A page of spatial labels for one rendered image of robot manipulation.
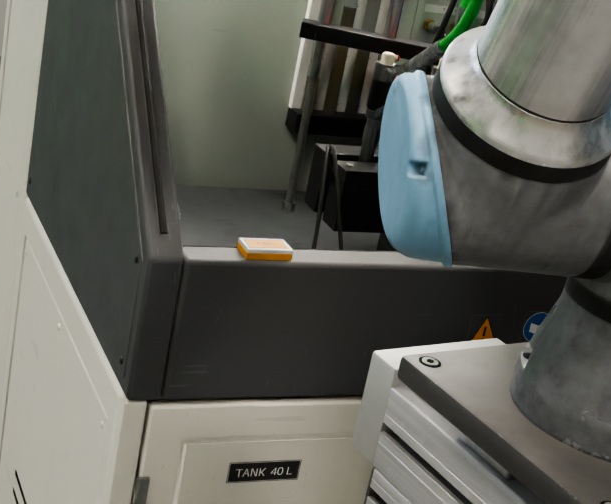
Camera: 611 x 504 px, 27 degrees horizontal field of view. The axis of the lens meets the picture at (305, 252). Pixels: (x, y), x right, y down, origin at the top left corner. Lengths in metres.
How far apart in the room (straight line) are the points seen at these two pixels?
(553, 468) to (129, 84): 0.68
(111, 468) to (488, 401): 0.56
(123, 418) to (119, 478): 0.07
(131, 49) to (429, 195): 0.65
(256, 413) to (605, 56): 0.76
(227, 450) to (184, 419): 0.07
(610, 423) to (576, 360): 0.05
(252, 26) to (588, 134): 1.08
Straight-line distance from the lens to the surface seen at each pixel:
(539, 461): 0.83
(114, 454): 1.33
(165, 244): 1.24
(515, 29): 0.70
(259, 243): 1.28
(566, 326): 0.86
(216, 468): 1.37
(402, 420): 1.00
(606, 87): 0.71
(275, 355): 1.32
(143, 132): 1.29
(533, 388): 0.87
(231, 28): 1.76
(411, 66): 1.47
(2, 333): 1.94
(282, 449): 1.39
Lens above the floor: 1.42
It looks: 21 degrees down
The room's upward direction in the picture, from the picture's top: 12 degrees clockwise
